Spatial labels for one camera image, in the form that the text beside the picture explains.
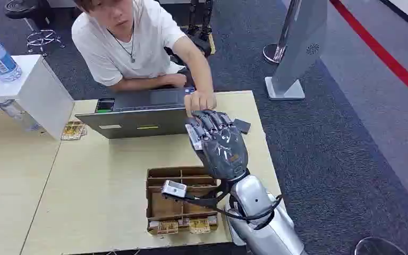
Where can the white box stand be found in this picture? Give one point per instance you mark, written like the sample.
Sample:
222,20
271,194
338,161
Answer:
38,91

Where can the small blue card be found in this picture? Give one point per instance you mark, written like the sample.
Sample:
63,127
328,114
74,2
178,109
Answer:
189,90

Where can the empty clear plastic bottle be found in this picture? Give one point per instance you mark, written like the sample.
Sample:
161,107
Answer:
19,114

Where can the dark card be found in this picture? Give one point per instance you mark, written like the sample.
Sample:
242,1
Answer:
242,126

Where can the black robot legs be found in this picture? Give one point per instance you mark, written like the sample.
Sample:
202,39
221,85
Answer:
200,28

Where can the black smartphone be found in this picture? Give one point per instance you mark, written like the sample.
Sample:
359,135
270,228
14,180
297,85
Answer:
104,105

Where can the grey kiosk stand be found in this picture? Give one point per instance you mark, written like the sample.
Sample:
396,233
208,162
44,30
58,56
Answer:
300,45

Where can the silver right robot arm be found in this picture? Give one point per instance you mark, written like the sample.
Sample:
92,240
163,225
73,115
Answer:
260,211

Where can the grey laptop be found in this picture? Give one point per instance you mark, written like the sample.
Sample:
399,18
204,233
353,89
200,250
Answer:
137,121

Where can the yellow printed card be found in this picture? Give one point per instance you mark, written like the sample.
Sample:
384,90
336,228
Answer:
199,226
167,227

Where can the person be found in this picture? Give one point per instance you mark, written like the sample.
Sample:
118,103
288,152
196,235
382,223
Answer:
130,45

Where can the stack of yellow cards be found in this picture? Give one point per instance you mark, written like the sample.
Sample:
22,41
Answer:
73,131

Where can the black stool chrome base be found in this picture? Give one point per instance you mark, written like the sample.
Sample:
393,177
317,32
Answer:
36,24

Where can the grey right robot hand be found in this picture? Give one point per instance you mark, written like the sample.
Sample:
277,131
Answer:
221,151

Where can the round dark stool seat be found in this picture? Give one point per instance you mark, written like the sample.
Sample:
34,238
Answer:
378,247

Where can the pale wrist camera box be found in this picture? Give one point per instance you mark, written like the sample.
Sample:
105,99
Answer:
174,188

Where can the wooden card box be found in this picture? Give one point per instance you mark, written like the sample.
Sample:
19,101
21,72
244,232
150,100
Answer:
168,207

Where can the chrome stanchion post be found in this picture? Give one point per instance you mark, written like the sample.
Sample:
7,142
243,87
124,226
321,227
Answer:
282,38

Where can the person's hand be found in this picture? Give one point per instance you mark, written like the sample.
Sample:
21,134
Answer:
199,102

